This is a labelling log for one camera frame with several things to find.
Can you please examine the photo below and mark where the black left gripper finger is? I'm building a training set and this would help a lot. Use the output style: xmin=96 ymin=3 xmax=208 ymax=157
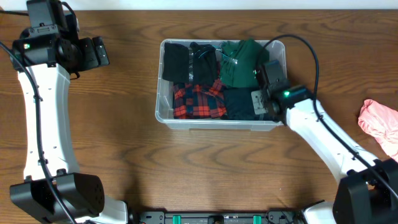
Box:
xmin=79 ymin=38 xmax=99 ymax=71
xmin=93 ymin=37 xmax=110 ymax=66

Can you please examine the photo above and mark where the dark green garment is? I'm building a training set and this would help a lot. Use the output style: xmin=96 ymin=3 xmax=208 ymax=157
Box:
xmin=220 ymin=39 xmax=270 ymax=88

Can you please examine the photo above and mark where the navy garment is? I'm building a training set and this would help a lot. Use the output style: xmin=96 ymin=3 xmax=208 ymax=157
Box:
xmin=223 ymin=88 xmax=275 ymax=121

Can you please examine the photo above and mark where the black garment with tape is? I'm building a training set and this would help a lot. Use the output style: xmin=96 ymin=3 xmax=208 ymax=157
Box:
xmin=162 ymin=42 xmax=218 ymax=86

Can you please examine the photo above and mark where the red navy plaid shirt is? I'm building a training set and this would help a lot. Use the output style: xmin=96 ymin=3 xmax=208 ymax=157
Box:
xmin=173 ymin=80 xmax=226 ymax=119

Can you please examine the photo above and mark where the pink garment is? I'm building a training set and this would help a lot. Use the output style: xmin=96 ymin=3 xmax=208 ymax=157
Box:
xmin=358 ymin=99 xmax=397 ymax=161

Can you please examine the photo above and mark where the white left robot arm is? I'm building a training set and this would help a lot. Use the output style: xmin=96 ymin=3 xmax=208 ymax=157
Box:
xmin=7 ymin=1 xmax=129 ymax=223

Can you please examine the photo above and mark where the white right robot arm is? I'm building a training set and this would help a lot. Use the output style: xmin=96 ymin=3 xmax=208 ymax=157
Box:
xmin=254 ymin=60 xmax=397 ymax=223

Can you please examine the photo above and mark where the clear plastic storage bin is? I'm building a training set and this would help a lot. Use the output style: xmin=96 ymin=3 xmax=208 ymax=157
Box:
xmin=155 ymin=39 xmax=283 ymax=131

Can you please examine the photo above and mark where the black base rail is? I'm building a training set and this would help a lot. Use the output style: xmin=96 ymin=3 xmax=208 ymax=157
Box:
xmin=138 ymin=210 xmax=306 ymax=224

